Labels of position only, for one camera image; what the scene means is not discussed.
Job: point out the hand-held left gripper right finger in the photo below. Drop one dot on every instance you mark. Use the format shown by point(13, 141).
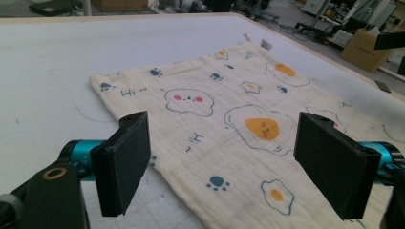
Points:
point(334, 165)

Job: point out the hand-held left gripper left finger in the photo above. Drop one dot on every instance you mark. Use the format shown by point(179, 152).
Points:
point(122, 165)

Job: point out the cream printed cloth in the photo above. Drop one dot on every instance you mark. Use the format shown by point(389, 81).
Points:
point(223, 152)

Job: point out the small grey flat piece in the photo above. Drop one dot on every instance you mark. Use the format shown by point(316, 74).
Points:
point(382, 86)

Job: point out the white grid mat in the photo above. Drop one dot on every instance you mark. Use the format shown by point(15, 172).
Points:
point(63, 63)

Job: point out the open cardboard box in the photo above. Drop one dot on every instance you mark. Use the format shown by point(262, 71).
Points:
point(363, 51)

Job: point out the black metal stand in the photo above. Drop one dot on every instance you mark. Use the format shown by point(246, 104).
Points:
point(390, 39)

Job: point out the grey rounded device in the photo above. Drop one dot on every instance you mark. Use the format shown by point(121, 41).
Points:
point(194, 5)

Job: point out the flat black device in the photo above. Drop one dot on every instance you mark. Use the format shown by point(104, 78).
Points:
point(47, 7)

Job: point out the white desk frame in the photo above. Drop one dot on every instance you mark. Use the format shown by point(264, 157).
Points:
point(86, 6)

